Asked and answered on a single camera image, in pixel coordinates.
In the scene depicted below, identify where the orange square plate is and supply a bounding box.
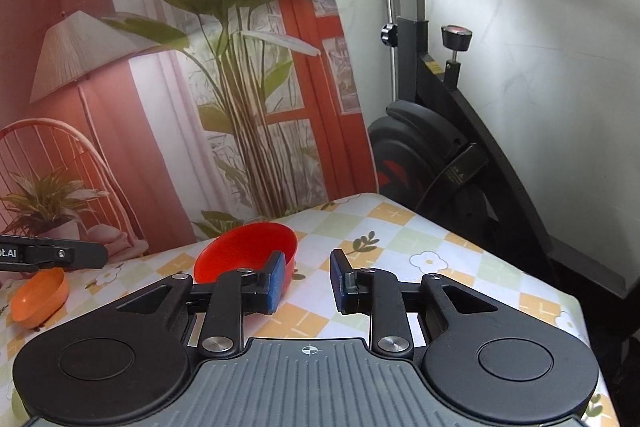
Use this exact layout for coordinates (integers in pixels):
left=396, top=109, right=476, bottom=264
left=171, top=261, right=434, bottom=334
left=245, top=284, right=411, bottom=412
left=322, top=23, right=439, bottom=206
left=11, top=268, right=70, bottom=329

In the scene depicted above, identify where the red bowl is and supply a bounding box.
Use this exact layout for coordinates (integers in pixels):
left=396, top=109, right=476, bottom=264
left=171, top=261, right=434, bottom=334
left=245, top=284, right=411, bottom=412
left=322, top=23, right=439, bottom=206
left=193, top=222, right=298, bottom=294

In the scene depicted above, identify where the black exercise bike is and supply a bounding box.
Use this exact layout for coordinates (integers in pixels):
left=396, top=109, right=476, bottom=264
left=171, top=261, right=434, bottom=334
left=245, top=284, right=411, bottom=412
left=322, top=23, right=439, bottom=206
left=369, top=0, right=639, bottom=388

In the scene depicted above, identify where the printed room backdrop cloth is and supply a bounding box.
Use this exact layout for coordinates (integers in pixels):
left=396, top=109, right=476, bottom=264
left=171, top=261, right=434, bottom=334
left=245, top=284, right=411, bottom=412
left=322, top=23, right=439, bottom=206
left=1, top=0, right=378, bottom=261

